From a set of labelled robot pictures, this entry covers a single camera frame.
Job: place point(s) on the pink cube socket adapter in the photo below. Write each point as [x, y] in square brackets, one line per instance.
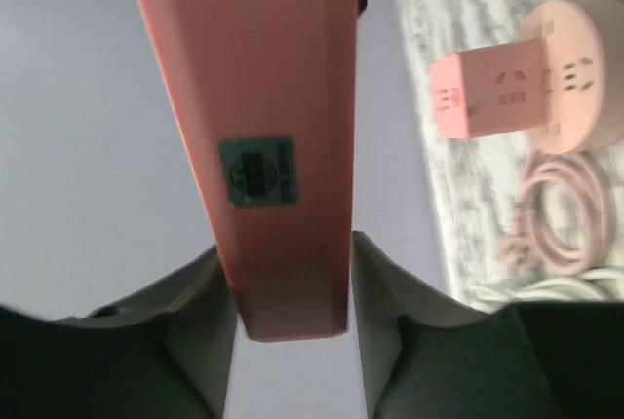
[491, 90]

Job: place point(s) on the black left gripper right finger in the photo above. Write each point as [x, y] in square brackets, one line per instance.
[425, 355]

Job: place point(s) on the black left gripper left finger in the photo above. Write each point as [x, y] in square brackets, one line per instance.
[163, 352]

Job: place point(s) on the round pink power strip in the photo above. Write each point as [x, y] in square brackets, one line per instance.
[583, 50]

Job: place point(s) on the pink triangular power strip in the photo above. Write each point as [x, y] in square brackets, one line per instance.
[263, 93]

